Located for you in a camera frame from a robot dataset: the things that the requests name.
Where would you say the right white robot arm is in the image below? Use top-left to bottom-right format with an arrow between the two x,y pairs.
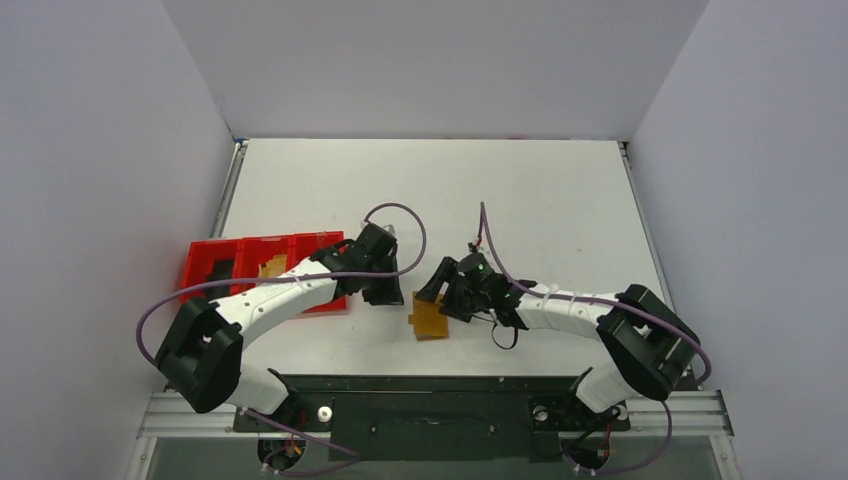
415,253 -> 701,427

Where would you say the aluminium rail frame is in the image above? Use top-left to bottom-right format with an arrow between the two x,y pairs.
137,391 -> 732,439

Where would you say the purple cable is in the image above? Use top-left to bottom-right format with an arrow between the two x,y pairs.
135,202 -> 428,369
478,201 -> 713,386

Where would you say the black looped cable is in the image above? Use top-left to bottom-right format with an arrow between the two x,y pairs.
490,316 -> 521,352

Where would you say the gold black card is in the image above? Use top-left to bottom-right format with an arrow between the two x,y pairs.
258,254 -> 288,278

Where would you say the yellow leather card holder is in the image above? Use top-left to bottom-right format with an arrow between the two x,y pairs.
408,291 -> 449,341

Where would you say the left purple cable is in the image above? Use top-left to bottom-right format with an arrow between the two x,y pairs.
135,202 -> 428,369

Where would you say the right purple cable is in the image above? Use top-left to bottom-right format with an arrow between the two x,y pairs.
478,201 -> 713,386

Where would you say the red plastic tray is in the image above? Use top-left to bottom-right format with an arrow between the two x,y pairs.
180,231 -> 345,288

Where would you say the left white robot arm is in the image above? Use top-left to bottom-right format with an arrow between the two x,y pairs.
154,223 -> 402,430

